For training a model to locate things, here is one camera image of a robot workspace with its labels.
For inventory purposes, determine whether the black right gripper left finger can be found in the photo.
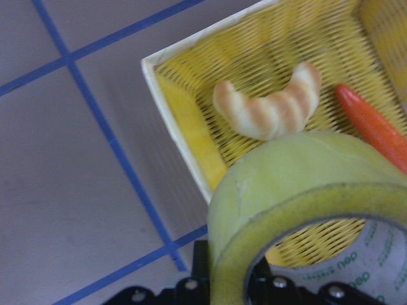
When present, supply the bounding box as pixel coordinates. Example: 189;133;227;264
191;240;210;304

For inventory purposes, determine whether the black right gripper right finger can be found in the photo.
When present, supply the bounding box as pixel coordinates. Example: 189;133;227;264
248;257;272;305

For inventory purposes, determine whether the yellow tape roll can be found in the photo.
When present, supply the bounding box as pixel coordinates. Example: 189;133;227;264
208;132;406;304

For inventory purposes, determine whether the toy croissant bread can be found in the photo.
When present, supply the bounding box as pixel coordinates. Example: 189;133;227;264
212;62;322;141

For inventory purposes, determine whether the toy orange carrot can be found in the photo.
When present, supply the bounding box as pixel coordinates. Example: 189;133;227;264
335;83;406;173

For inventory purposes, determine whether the yellow plastic basket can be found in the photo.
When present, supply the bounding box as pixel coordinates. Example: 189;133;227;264
141;0;407;268

